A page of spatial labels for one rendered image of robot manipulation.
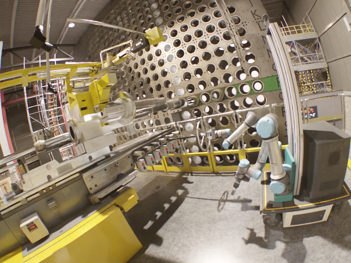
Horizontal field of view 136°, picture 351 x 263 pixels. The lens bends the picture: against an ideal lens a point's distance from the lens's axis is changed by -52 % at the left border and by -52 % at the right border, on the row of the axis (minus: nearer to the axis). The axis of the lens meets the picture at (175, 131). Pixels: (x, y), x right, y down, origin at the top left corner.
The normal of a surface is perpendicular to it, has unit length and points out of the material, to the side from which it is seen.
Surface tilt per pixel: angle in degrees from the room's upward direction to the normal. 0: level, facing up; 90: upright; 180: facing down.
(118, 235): 90
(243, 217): 0
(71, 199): 90
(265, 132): 82
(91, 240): 90
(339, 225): 0
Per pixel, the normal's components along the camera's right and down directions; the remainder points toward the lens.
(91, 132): 0.66, -0.48
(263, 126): -0.82, 0.18
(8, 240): 0.81, -0.13
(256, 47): -0.52, 0.28
